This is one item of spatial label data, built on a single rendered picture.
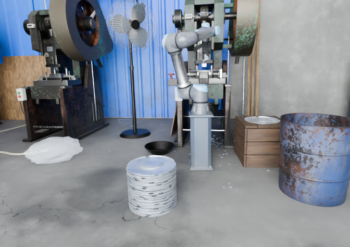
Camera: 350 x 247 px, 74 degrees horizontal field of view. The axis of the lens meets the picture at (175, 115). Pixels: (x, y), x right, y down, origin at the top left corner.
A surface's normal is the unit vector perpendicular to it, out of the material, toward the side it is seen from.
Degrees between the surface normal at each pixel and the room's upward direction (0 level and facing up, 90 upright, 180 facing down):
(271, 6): 90
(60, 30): 107
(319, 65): 90
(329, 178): 92
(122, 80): 90
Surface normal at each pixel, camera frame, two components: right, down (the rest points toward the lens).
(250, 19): -0.14, 0.47
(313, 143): -0.55, 0.21
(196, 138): -0.03, 0.19
